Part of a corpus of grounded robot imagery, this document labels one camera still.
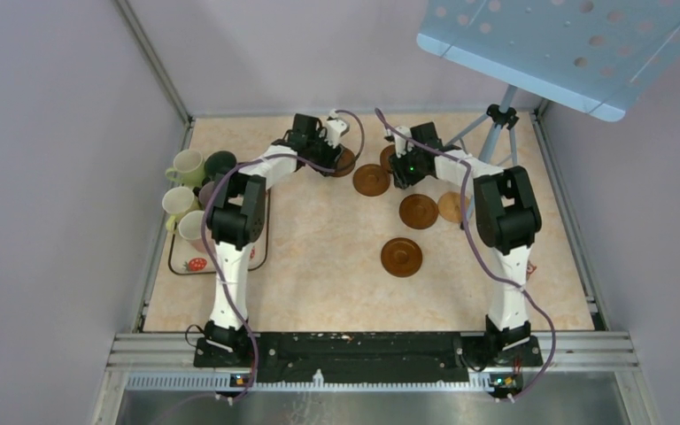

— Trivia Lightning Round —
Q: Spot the brown coaster four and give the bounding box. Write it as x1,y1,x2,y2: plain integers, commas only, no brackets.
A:
398,194,439,230

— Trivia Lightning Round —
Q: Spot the purple cable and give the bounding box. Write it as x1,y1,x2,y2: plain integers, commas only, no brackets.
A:
198,109,366,406
374,107,558,403

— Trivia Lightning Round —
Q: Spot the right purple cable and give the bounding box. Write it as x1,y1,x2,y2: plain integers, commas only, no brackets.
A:
374,107,558,403

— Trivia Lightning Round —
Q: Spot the blue perforated music stand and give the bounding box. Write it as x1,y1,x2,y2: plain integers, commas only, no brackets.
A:
416,0,680,122

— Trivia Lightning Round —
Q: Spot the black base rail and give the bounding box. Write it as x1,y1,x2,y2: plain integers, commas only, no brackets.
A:
193,332,544,384

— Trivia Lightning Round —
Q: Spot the brown coaster one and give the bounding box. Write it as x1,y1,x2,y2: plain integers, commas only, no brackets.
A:
330,148,356,178

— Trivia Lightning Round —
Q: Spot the dark green cup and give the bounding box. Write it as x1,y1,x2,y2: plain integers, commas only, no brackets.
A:
204,151,238,180

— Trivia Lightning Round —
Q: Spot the strawberry print tray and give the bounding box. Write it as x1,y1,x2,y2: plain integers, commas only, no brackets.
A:
167,192,271,275

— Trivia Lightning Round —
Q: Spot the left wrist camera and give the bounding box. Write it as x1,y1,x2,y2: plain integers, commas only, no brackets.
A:
325,109,349,148

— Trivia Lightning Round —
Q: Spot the silver tripod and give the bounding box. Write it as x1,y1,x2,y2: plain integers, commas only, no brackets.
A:
442,84,522,230

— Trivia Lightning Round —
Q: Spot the purple cup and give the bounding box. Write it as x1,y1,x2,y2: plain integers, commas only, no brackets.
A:
197,182,216,208

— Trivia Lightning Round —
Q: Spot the brown coaster five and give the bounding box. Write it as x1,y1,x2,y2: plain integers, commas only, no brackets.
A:
380,237,423,278

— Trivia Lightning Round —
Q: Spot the pink cup near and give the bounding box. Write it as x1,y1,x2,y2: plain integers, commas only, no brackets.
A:
178,210,206,253

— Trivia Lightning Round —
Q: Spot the light wooden coaster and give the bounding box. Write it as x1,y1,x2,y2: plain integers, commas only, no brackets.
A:
437,191,470,224

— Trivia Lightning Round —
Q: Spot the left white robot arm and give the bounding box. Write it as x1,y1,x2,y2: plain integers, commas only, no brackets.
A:
194,110,349,368

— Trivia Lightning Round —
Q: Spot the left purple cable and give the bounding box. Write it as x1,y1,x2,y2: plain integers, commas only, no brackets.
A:
198,109,366,406

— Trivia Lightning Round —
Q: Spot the brown coaster three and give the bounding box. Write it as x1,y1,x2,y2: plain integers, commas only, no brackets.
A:
352,164,390,197

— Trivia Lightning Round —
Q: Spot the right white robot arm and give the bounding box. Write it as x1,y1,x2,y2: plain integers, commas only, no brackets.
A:
384,122,542,368

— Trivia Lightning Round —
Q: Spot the red small toy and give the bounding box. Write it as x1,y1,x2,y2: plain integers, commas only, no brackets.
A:
526,261,537,281

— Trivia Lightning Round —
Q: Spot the brown coaster two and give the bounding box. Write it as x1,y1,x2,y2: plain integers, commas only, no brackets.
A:
379,144,396,174

